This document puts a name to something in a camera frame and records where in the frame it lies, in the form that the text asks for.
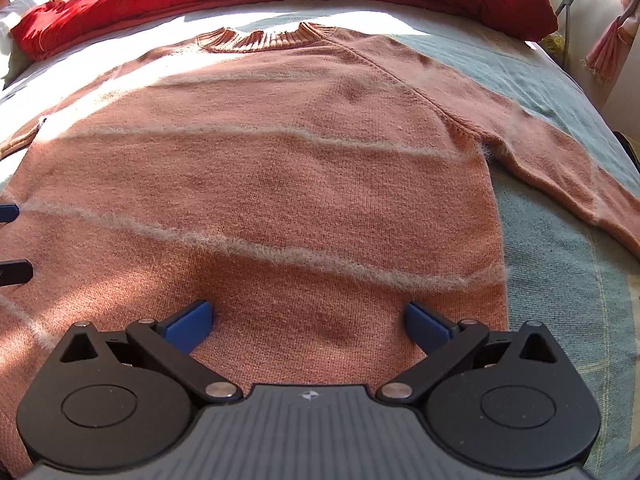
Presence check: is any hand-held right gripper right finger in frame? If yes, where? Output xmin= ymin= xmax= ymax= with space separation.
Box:
xmin=376 ymin=302 xmax=558 ymax=406

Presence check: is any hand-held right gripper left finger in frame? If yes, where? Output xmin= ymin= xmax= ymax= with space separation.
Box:
xmin=60 ymin=300 xmax=243 ymax=407

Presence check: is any pink knit sweater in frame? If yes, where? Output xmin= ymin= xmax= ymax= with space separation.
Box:
xmin=0 ymin=22 xmax=640 ymax=478

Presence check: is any metal clothes drying rack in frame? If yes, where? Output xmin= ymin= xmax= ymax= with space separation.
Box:
xmin=555 ymin=0 xmax=601 ymax=66

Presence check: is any grey checked pillow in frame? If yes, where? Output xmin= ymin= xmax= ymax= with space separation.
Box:
xmin=0 ymin=0 xmax=41 ymax=81

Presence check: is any black framed stool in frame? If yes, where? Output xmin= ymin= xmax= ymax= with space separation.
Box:
xmin=612 ymin=130 xmax=640 ymax=171

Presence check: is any yellow plastic bag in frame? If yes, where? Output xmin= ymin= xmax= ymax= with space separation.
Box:
xmin=542 ymin=32 xmax=568 ymax=61

